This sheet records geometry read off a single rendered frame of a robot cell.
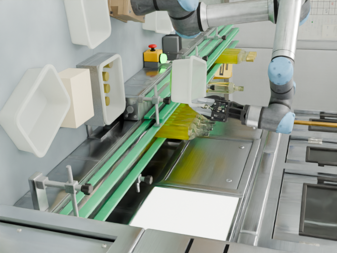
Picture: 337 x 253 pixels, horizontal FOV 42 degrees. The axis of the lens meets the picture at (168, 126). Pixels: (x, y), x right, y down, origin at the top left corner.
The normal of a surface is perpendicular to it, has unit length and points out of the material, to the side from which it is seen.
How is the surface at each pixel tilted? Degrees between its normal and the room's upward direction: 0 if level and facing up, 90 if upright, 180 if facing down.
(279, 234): 90
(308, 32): 90
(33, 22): 0
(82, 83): 0
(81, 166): 90
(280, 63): 91
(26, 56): 0
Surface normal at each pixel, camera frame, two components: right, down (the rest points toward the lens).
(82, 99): 0.95, 0.08
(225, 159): -0.06, -0.91
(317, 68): -0.31, 0.40
